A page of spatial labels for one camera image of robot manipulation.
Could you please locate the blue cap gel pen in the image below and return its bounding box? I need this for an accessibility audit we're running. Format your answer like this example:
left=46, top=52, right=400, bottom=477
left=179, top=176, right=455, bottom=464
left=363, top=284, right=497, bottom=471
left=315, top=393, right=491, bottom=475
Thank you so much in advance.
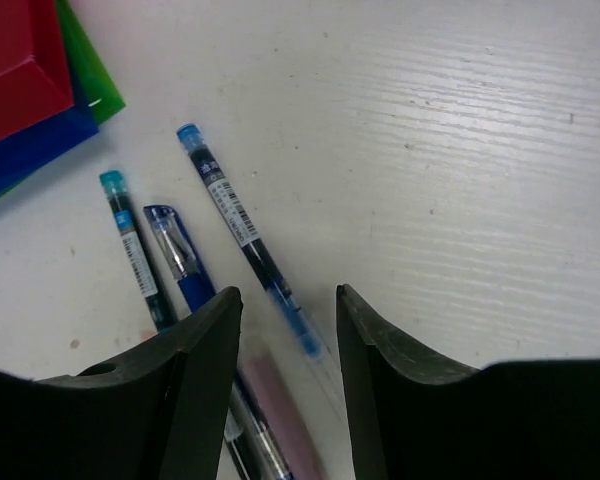
left=177, top=124, right=346, bottom=418

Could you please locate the dark blue clip pen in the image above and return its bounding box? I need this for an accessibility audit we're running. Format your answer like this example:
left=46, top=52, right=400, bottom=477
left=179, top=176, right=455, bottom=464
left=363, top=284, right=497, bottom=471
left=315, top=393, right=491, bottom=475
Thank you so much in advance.
left=143, top=205, right=294, bottom=480

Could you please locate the blue plastic folder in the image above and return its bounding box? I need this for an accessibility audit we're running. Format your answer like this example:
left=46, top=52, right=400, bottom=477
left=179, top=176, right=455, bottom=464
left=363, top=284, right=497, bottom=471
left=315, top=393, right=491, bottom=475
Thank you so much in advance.
left=0, top=72, right=99, bottom=196

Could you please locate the pink highlighter pen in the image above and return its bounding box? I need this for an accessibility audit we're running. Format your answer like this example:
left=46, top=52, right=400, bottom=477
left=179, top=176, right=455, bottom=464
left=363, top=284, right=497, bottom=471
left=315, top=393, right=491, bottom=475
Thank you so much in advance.
left=241, top=348, right=327, bottom=480

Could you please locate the teal cap gel pen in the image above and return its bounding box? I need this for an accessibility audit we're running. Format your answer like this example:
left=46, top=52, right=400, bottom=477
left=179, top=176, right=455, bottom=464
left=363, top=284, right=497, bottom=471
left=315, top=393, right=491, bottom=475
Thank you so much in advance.
left=99, top=170, right=177, bottom=332

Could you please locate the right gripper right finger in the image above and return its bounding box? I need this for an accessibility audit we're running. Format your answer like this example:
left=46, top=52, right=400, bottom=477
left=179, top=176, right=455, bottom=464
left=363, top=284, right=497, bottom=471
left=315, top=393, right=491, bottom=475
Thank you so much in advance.
left=336, top=285, right=600, bottom=479

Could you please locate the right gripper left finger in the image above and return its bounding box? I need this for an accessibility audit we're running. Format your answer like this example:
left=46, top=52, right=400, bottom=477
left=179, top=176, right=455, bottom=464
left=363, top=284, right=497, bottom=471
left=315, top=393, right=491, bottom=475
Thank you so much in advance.
left=0, top=287, right=243, bottom=479

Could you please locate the red plastic folder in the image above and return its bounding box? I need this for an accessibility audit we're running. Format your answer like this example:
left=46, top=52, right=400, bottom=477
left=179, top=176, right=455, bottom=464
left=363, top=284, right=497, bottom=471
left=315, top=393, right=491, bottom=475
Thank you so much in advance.
left=0, top=0, right=74, bottom=140

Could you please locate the green plastic folder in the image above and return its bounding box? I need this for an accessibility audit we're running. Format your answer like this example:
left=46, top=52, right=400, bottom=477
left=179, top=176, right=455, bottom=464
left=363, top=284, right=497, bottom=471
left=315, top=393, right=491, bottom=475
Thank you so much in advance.
left=0, top=0, right=127, bottom=211

